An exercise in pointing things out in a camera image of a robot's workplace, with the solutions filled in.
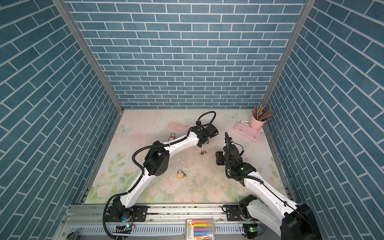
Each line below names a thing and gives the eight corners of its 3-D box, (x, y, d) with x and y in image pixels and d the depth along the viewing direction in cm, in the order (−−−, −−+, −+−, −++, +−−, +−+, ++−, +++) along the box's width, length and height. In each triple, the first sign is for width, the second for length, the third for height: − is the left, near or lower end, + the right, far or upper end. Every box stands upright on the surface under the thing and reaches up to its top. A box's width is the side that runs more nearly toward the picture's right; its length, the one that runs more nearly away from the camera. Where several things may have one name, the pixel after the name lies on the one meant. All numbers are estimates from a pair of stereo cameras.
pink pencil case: (230, 130, 110) (231, 129, 108) (236, 122, 115) (236, 120, 114) (259, 144, 102) (260, 142, 100) (263, 134, 108) (264, 132, 106)
